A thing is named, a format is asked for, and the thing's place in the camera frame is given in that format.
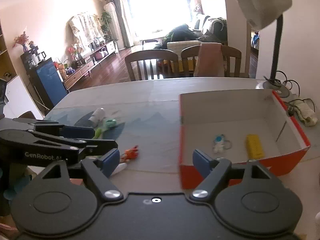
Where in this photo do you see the green tube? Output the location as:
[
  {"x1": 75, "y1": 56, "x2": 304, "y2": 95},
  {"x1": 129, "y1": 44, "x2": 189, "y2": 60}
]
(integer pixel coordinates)
[{"x1": 93, "y1": 128, "x2": 103, "y2": 139}]

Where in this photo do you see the silver cap clear bottle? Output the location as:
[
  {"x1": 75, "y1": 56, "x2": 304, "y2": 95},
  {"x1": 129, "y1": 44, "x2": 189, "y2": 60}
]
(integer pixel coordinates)
[{"x1": 88, "y1": 107, "x2": 105, "y2": 127}]

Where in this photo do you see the astronaut keychain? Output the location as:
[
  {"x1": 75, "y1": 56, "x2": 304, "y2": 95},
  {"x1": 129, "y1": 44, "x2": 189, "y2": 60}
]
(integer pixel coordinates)
[{"x1": 213, "y1": 134, "x2": 232, "y2": 154}]

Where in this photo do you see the red fish keychain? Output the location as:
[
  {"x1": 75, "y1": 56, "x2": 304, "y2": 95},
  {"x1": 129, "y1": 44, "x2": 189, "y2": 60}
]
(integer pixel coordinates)
[{"x1": 120, "y1": 145, "x2": 139, "y2": 163}]

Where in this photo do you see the yellow rectangular block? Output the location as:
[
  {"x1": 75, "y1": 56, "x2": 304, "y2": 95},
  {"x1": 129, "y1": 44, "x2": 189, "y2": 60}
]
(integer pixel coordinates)
[{"x1": 245, "y1": 134, "x2": 265, "y2": 159}]

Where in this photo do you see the red cardboard box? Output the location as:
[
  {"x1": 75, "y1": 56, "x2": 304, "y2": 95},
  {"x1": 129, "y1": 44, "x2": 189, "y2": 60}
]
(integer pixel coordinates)
[{"x1": 178, "y1": 89, "x2": 311, "y2": 189}]

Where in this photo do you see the blue black cabinet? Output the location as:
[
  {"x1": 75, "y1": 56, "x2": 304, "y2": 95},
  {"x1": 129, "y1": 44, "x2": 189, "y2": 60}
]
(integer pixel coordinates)
[{"x1": 21, "y1": 51, "x2": 67, "y2": 109}]

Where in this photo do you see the wooden tv cabinet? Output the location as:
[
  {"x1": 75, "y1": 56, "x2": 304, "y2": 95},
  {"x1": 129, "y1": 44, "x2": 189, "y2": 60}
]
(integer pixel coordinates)
[{"x1": 62, "y1": 41, "x2": 118, "y2": 91}]

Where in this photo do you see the clothes rack with garments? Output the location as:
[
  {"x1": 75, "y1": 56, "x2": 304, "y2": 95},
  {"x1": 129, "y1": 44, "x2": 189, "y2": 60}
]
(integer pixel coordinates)
[{"x1": 69, "y1": 12, "x2": 104, "y2": 54}]

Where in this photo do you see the pink cloth on chair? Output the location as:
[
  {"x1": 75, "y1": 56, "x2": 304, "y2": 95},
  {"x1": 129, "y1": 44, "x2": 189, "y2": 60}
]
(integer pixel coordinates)
[{"x1": 194, "y1": 42, "x2": 225, "y2": 77}]

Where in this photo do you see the white rag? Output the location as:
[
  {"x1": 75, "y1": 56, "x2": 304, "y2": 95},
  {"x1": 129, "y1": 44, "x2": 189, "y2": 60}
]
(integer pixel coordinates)
[{"x1": 291, "y1": 100, "x2": 318, "y2": 127}]

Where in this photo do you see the left wooden chair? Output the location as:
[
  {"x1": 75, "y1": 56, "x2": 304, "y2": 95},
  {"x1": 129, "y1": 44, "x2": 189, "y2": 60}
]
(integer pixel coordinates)
[{"x1": 125, "y1": 49, "x2": 180, "y2": 81}]

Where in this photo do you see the wooden chair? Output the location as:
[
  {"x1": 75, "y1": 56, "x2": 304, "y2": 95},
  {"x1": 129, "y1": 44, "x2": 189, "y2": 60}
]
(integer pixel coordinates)
[
  {"x1": 181, "y1": 42, "x2": 242, "y2": 77},
  {"x1": 125, "y1": 49, "x2": 180, "y2": 81}
]

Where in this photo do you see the right wooden chair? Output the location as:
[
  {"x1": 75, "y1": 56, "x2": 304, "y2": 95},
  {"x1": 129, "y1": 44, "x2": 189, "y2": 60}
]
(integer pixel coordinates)
[{"x1": 181, "y1": 42, "x2": 242, "y2": 77}]

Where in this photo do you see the sofa with clothes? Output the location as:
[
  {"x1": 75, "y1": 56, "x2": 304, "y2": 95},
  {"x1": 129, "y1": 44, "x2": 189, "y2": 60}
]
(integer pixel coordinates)
[{"x1": 155, "y1": 17, "x2": 228, "y2": 49}]

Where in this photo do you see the grey desk lamp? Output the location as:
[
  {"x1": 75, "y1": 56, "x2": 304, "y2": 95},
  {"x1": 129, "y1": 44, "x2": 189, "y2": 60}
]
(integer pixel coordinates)
[{"x1": 236, "y1": 0, "x2": 292, "y2": 98}]

